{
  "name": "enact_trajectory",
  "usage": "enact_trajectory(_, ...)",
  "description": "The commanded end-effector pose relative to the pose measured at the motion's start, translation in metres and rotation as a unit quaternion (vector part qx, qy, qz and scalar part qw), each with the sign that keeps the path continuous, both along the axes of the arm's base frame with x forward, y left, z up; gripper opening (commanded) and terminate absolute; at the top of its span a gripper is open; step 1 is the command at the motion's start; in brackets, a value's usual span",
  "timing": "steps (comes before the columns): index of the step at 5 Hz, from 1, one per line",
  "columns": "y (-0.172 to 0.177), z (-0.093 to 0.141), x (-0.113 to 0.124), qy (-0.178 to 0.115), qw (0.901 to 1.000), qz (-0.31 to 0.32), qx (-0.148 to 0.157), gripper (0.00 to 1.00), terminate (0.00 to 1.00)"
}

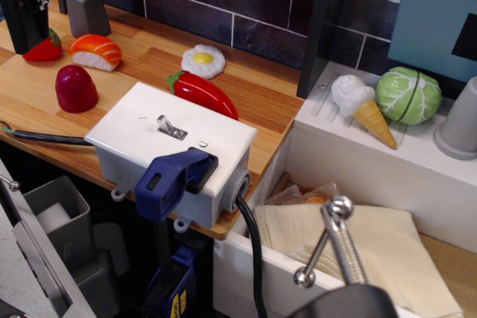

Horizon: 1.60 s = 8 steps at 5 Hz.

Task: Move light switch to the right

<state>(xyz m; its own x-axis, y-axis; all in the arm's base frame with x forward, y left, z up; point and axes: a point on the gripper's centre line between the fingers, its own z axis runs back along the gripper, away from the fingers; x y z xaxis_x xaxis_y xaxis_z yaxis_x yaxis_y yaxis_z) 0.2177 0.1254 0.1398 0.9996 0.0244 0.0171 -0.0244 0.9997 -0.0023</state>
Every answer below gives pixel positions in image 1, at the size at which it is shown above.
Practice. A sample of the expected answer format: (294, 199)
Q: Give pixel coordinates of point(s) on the toy ice cream cone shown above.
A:
(357, 100)

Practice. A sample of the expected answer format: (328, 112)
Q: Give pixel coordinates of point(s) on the red toy strawberry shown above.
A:
(49, 49)

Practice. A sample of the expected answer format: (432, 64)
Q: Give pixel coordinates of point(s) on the grey plastic bin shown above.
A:
(65, 217)

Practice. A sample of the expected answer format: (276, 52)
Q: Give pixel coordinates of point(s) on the grey cylinder cup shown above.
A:
(456, 136)

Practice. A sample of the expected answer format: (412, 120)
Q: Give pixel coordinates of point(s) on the grey salt shaker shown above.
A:
(88, 17)

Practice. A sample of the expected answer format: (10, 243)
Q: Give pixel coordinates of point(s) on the blue bar clamp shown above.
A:
(172, 290)

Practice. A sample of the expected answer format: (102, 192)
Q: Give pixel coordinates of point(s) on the plastic snack packets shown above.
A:
(295, 195)

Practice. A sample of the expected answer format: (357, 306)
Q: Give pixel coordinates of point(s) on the grey light switch toggle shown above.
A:
(166, 127)

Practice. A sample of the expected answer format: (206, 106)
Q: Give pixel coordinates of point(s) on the white light switch box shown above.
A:
(126, 140)

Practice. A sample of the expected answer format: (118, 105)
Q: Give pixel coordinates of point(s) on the red toy chili pepper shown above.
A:
(200, 91)

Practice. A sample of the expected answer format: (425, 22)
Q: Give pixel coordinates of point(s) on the light blue cabinet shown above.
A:
(438, 36)

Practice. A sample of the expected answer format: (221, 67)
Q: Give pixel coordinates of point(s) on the metal clamp screw handle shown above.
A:
(335, 213)

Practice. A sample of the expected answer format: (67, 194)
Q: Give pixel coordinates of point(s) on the folded beige cloth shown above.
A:
(388, 244)

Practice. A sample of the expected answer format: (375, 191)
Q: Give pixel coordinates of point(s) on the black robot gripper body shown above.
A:
(27, 22)

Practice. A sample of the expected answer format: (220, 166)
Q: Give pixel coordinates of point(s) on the toy fried egg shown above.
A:
(204, 61)

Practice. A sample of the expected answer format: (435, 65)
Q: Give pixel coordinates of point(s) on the salmon sushi toy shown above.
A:
(95, 51)

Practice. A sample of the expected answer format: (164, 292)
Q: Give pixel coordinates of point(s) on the dark grey vertical post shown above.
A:
(323, 25)

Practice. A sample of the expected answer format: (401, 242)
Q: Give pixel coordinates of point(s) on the dark red toy beet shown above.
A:
(75, 90)

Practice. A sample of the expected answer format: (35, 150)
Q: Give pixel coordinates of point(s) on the green toy cabbage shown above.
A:
(408, 96)

